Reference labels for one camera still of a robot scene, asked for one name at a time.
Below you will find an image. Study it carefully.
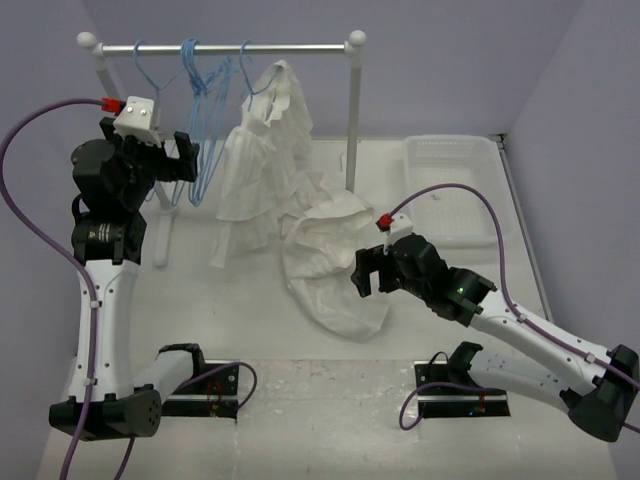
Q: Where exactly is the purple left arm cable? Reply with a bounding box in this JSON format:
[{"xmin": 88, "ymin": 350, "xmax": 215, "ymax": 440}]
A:
[{"xmin": 0, "ymin": 97, "xmax": 259, "ymax": 480}]

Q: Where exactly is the white plastic basket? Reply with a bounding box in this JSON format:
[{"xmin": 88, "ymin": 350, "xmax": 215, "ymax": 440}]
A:
[{"xmin": 403, "ymin": 135, "xmax": 515, "ymax": 248}]

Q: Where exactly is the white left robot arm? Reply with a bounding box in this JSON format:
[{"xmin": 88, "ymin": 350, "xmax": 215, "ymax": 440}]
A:
[{"xmin": 49, "ymin": 117, "xmax": 208, "ymax": 442}]

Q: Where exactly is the blue hanger holding garment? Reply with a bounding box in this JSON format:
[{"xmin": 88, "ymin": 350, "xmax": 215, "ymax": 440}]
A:
[{"xmin": 238, "ymin": 39, "xmax": 284, "ymax": 112}]

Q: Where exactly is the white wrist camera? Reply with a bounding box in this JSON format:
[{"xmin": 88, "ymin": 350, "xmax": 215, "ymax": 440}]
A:
[
  {"xmin": 113, "ymin": 96, "xmax": 162, "ymax": 147},
  {"xmin": 376, "ymin": 213, "xmax": 413, "ymax": 254}
]

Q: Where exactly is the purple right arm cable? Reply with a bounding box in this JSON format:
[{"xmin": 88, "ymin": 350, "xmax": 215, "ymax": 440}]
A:
[{"xmin": 399, "ymin": 183, "xmax": 640, "ymax": 432}]

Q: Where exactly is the white clothes rack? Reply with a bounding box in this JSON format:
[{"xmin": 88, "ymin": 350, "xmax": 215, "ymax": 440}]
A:
[{"xmin": 76, "ymin": 30, "xmax": 369, "ymax": 269}]

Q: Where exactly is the white skirt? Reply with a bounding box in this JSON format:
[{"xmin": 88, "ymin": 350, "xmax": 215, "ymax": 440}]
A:
[{"xmin": 281, "ymin": 172, "xmax": 389, "ymax": 342}]

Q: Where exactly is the blue wire hanger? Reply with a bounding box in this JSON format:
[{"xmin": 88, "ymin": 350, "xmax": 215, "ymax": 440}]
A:
[{"xmin": 133, "ymin": 40, "xmax": 185, "ymax": 105}]

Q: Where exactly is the white hanging garment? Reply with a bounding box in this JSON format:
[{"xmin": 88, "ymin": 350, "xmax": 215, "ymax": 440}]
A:
[{"xmin": 210, "ymin": 60, "xmax": 313, "ymax": 268}]

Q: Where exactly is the blue empty hangers bunch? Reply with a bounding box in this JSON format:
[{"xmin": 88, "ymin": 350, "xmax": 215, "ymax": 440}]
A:
[{"xmin": 171, "ymin": 38, "xmax": 234, "ymax": 207}]

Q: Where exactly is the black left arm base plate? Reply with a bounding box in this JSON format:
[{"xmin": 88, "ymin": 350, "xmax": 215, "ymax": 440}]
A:
[{"xmin": 162, "ymin": 365, "xmax": 239, "ymax": 420}]

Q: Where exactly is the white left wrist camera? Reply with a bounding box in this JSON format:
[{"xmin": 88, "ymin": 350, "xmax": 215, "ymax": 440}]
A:
[{"xmin": 113, "ymin": 96, "xmax": 162, "ymax": 147}]

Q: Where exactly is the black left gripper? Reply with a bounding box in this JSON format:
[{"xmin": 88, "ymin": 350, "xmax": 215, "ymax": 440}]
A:
[{"xmin": 101, "ymin": 115, "xmax": 198, "ymax": 207}]

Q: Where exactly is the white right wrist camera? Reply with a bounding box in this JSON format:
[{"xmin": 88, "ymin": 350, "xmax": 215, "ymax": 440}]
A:
[{"xmin": 376, "ymin": 213, "xmax": 413, "ymax": 254}]

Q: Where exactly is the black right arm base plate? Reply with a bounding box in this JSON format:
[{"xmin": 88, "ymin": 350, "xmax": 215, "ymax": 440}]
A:
[{"xmin": 414, "ymin": 342, "xmax": 510, "ymax": 419}]

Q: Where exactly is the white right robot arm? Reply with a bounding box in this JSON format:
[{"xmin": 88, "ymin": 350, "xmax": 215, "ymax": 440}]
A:
[{"xmin": 351, "ymin": 234, "xmax": 639, "ymax": 443}]

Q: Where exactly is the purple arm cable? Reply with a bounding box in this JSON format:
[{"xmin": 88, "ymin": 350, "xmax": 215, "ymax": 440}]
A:
[
  {"xmin": 399, "ymin": 183, "xmax": 640, "ymax": 432},
  {"xmin": 0, "ymin": 97, "xmax": 259, "ymax": 480}
]

